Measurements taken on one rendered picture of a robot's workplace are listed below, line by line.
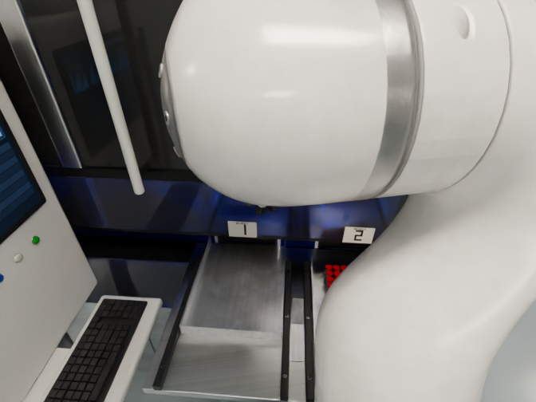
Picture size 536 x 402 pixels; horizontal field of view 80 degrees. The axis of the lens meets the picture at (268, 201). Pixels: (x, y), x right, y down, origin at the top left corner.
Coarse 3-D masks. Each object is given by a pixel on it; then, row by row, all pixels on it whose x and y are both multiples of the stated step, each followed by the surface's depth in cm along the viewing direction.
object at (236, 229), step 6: (228, 222) 93; (234, 222) 93; (240, 222) 93; (246, 222) 92; (228, 228) 94; (234, 228) 94; (240, 228) 94; (246, 228) 94; (252, 228) 94; (234, 234) 96; (240, 234) 96; (246, 234) 95; (252, 234) 95
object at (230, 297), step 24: (216, 264) 102; (240, 264) 102; (264, 264) 102; (192, 288) 90; (216, 288) 94; (240, 288) 94; (264, 288) 94; (192, 312) 87; (216, 312) 87; (240, 312) 87; (264, 312) 87; (240, 336) 81; (264, 336) 80
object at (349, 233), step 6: (348, 228) 91; (354, 228) 91; (360, 228) 91; (366, 228) 90; (372, 228) 90; (348, 234) 92; (354, 234) 92; (366, 234) 92; (372, 234) 92; (348, 240) 94; (366, 240) 93
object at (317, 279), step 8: (312, 272) 95; (312, 280) 92; (320, 280) 96; (312, 288) 90; (320, 288) 94; (312, 296) 88; (320, 296) 92; (312, 304) 87; (320, 304) 89; (312, 312) 86; (312, 320) 85
